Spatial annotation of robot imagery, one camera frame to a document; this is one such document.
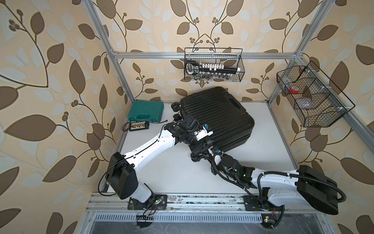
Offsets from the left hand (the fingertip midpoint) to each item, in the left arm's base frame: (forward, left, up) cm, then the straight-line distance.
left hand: (201, 143), depth 77 cm
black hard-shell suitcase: (+14, -13, +4) cm, 19 cm away
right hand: (-4, -4, -10) cm, 12 cm away
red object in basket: (+25, -52, +15) cm, 60 cm away
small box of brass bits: (+23, +44, -17) cm, 52 cm away
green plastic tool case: (+35, +40, -14) cm, 55 cm away
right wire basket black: (+17, -59, +17) cm, 64 cm away
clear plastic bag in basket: (+13, -51, +18) cm, 56 cm away
